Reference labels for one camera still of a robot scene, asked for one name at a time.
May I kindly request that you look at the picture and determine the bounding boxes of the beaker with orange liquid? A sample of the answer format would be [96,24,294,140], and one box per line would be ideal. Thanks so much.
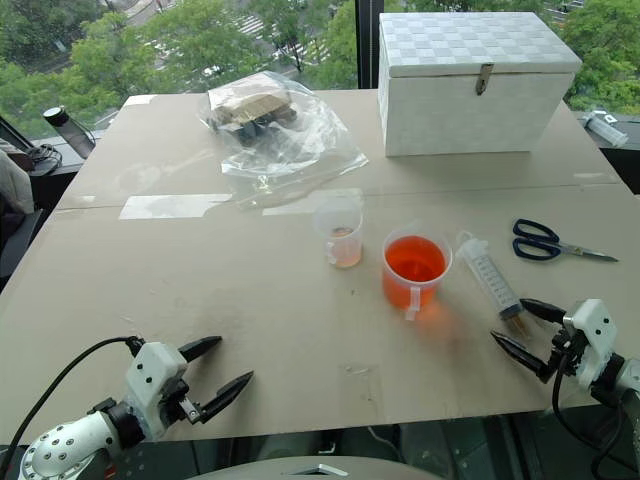
[381,228,454,322]

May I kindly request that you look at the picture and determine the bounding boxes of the small clear measuring cup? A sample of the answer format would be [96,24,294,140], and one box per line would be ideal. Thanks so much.
[312,195,365,270]

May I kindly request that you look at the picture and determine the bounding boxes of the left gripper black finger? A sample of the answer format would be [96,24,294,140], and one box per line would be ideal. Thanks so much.
[199,370,255,423]
[177,335,223,364]

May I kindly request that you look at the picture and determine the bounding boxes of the black window frame post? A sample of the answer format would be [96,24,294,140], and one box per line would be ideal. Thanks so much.
[355,0,382,92]

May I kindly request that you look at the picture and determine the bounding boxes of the blue-handled scissors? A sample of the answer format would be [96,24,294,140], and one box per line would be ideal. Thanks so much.
[511,217,621,263]

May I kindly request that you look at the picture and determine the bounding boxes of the grey rounded cover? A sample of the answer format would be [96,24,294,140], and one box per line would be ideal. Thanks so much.
[185,454,437,480]

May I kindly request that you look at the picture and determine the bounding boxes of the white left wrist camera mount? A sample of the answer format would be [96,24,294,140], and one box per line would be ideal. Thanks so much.
[123,342,190,442]

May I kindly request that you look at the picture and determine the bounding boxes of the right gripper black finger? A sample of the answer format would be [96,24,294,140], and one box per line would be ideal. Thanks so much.
[519,298,567,326]
[490,329,554,385]

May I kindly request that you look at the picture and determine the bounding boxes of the grey cloth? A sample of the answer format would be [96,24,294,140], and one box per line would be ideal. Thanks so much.
[0,138,36,217]

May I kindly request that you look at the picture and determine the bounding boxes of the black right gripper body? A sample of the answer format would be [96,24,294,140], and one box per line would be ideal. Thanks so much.
[546,323,588,383]

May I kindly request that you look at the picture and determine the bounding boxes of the spare clear syringe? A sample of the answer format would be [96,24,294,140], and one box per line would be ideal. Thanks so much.
[579,110,631,149]

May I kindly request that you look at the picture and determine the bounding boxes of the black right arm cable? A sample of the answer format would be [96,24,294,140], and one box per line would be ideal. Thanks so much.
[551,349,640,480]

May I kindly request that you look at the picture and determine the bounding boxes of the white checkered lidded box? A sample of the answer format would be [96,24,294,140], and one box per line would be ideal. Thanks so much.
[376,10,584,159]

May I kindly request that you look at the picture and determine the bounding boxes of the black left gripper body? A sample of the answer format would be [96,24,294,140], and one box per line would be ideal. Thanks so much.
[161,377,208,427]

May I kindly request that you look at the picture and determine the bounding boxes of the large clear plastic syringe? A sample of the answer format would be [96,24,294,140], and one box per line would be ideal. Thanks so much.
[455,230,529,342]

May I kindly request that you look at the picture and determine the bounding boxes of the black cable bundle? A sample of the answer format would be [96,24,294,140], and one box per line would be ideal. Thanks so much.
[23,142,65,175]

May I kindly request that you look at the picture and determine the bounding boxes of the black cylindrical bottle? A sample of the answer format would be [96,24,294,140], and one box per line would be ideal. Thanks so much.
[41,105,97,152]

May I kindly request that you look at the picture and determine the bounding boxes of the clear plastic bag with contents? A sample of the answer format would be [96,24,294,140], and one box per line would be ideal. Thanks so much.
[206,71,370,182]

